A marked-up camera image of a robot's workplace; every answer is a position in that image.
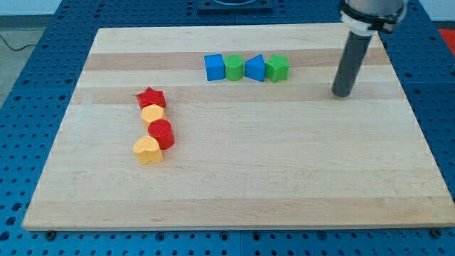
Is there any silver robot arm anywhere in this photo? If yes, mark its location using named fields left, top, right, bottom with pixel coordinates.
left=339, top=0, right=409, bottom=37

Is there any yellow hexagon block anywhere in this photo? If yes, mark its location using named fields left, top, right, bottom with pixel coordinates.
left=141, top=105, right=166, bottom=129

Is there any wooden board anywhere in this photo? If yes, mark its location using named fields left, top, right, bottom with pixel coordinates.
left=23, top=23, right=454, bottom=231

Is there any green cylinder block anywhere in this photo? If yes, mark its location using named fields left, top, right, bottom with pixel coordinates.
left=224, top=54, right=244, bottom=81

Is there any blue cube block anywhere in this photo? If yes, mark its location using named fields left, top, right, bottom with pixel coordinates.
left=204, top=54, right=225, bottom=81

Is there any blue triangle block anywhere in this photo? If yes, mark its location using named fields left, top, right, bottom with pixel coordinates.
left=245, top=54, right=265, bottom=82

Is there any red cylinder block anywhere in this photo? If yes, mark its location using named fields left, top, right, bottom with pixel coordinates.
left=147, top=119, right=175, bottom=150

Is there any green star block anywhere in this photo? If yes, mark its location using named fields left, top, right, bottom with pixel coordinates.
left=265, top=54, right=290, bottom=83

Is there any yellow heart block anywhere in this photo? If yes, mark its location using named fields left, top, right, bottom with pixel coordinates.
left=132, top=135, right=164, bottom=164

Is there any red star block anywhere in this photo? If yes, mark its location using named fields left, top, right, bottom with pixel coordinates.
left=136, top=87, right=167, bottom=109

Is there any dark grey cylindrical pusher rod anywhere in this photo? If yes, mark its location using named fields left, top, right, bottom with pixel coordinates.
left=331, top=32, right=372, bottom=97

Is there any red object at edge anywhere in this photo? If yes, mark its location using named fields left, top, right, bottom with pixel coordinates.
left=438, top=28, right=455, bottom=55

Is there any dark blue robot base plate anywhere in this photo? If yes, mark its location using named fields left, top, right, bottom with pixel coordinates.
left=196, top=0, right=274, bottom=13

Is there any black cable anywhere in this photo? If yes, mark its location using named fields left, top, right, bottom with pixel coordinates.
left=0, top=33, right=38, bottom=52

